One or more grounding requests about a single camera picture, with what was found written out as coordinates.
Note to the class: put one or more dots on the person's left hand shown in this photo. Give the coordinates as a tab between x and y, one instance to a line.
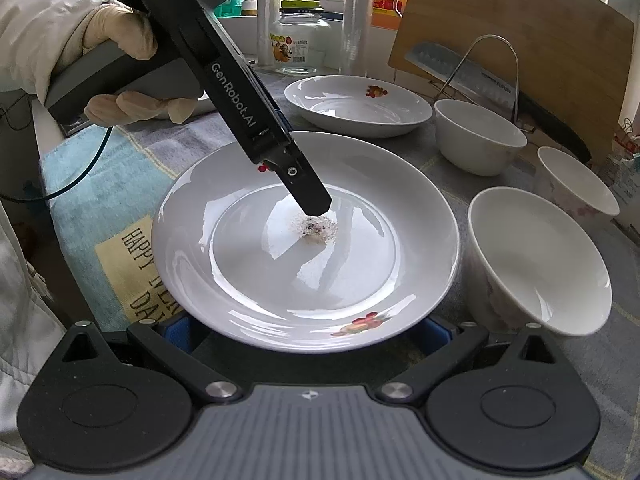
125	30

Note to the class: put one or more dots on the white fruit-print plate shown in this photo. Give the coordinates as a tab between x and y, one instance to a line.
350	105
240	270

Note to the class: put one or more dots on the small potted plant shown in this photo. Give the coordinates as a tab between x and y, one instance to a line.
248	5

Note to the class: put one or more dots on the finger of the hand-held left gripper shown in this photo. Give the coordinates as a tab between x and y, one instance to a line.
305	185

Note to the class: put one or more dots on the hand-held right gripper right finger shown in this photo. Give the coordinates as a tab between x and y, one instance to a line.
440	332

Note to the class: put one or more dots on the person's left forearm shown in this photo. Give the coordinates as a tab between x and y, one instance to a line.
40	25

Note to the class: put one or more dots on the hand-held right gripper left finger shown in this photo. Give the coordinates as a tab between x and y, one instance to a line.
172	330

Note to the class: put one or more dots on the small wipe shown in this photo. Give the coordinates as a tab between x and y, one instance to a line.
315	230

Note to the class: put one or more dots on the white ceramic bowl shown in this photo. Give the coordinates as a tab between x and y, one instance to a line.
540	260
575	180
475	135

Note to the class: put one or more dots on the white printed food bag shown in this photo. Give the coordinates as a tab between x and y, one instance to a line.
629	160

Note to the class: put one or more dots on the person's white jacket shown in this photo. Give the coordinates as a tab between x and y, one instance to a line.
20	310

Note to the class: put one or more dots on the grey checked table cloth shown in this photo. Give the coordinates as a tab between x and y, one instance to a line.
100	185

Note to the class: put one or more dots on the glass jar with green lid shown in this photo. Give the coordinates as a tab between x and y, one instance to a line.
300	40

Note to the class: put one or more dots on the wooden cutting board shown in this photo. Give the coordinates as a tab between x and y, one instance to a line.
550	35

